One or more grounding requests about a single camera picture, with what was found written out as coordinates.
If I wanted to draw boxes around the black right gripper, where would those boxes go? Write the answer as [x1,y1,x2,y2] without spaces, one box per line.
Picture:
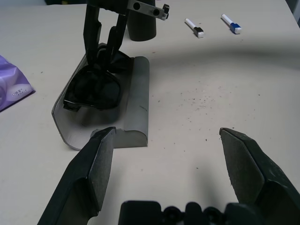
[83,0,171,69]

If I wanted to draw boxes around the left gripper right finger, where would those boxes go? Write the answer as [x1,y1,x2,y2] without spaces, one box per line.
[219,127,300,225]

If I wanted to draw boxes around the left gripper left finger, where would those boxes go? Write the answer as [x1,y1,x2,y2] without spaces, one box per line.
[37,126,117,225]

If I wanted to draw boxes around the black sunglasses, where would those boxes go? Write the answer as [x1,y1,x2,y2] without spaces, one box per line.
[63,44,133,111]

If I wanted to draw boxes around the grey glasses case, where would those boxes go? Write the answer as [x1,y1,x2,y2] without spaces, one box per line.
[51,43,150,150]

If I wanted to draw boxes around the white marker black cap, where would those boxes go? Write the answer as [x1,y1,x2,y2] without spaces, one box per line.
[184,18,205,39]

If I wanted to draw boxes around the white marker blue cap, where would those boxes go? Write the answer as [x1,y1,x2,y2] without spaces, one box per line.
[220,13,242,35]

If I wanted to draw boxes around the black plastic cup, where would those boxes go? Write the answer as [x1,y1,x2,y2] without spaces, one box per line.
[126,0,157,42]

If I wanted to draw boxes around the purple tissue pack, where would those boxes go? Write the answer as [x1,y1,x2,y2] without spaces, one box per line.
[0,55,36,113]

